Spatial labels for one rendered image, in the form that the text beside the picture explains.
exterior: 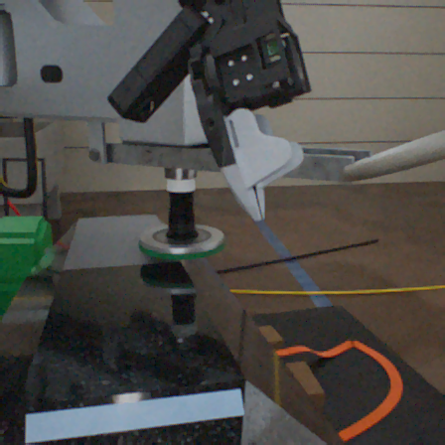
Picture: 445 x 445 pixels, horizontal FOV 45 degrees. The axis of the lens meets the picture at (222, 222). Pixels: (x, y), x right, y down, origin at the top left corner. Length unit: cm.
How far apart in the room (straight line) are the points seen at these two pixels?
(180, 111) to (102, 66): 25
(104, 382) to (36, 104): 86
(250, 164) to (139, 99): 12
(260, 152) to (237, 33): 9
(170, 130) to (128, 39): 22
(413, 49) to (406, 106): 64
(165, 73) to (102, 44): 85
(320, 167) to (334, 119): 534
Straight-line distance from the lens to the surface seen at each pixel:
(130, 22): 126
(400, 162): 86
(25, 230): 279
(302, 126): 631
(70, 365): 94
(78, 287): 124
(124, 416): 84
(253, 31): 44
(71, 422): 84
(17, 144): 391
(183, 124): 118
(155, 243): 132
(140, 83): 49
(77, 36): 139
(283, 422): 92
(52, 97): 147
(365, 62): 652
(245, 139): 44
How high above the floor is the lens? 129
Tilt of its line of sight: 16 degrees down
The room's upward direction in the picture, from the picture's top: straight up
